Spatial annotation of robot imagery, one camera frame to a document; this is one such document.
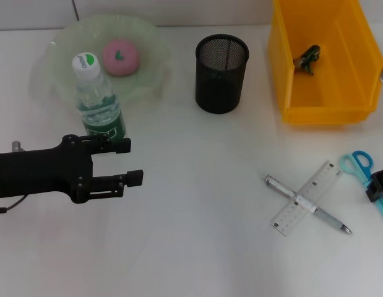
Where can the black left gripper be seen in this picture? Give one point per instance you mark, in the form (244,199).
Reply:
(42,173)

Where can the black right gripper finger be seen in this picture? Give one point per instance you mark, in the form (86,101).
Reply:
(382,179)
(380,193)

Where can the blue teal scissors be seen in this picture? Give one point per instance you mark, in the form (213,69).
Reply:
(359,168)

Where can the clear green-label water bottle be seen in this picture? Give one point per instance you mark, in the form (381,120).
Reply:
(95,96)

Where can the pink toy peach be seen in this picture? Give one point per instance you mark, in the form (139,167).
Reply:
(121,60)

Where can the green plastic wrapper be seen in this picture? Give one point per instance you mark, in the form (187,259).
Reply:
(308,58)

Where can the clear plastic ruler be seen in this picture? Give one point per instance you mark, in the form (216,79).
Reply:
(322,179)

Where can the transparent ballpoint pen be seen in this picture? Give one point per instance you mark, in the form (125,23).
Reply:
(279,186)

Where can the translucent green fruit plate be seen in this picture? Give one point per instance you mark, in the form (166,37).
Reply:
(148,62)

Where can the black mesh pen holder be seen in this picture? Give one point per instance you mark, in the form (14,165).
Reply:
(220,86)

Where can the yellow plastic bin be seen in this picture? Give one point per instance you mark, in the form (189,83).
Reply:
(327,89)

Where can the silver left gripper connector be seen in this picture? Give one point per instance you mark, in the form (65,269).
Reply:
(17,146)

